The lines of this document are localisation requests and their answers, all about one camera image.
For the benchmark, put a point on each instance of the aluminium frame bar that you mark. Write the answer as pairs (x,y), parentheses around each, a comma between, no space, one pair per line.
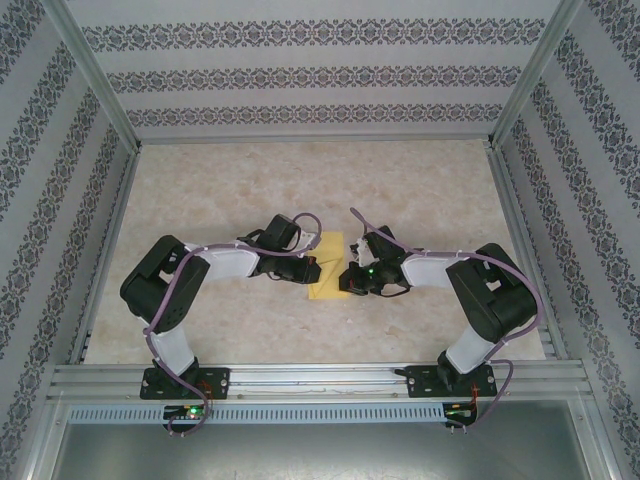
(597,440)
(47,440)

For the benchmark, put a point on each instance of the aluminium mounting rail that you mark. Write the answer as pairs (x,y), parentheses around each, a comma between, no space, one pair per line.
(320,380)

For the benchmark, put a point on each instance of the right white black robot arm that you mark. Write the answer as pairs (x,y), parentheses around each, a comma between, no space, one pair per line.
(425,270)

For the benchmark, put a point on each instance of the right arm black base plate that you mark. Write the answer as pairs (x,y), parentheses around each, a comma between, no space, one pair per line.
(422,382)

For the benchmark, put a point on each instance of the aluminium frame post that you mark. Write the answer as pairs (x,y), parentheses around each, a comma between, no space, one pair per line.
(539,65)
(90,65)

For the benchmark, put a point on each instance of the yellow cloth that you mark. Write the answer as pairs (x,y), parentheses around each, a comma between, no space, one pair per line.
(327,291)

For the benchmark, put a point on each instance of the aluminium frame beam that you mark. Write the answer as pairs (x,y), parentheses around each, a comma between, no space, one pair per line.
(315,139)

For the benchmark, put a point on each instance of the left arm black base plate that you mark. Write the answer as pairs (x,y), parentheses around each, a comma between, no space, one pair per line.
(220,382)

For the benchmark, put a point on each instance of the grey sheet metal panel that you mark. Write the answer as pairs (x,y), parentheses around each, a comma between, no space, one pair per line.
(320,455)

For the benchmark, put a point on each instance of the aluminium side rail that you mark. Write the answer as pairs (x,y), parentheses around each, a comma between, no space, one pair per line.
(109,250)
(527,250)

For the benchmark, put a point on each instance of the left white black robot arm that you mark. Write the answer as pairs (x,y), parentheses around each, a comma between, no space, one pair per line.
(172,350)

